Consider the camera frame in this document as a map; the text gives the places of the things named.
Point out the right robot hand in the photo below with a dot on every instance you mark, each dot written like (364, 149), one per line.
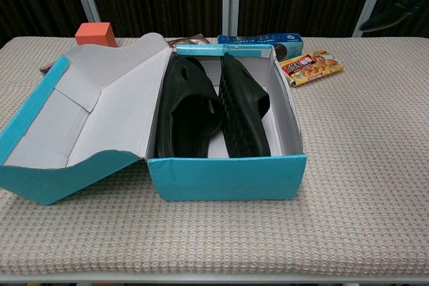
(402, 14)

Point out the black slipper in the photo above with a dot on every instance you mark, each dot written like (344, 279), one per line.
(187, 115)
(244, 98)

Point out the yellow curry box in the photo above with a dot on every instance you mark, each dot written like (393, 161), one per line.
(315, 68)

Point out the light blue shoe box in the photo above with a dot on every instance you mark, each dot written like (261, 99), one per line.
(228, 179)

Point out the orange cube block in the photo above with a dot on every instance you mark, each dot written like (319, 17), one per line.
(94, 33)

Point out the long blue carton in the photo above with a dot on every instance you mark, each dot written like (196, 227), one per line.
(291, 45)

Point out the gold foil snack packet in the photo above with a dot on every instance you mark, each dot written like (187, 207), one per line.
(196, 39)

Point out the beige woven tablecloth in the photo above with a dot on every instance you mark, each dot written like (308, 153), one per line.
(214, 232)

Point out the red black flat pad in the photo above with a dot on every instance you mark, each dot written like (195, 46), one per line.
(47, 69)

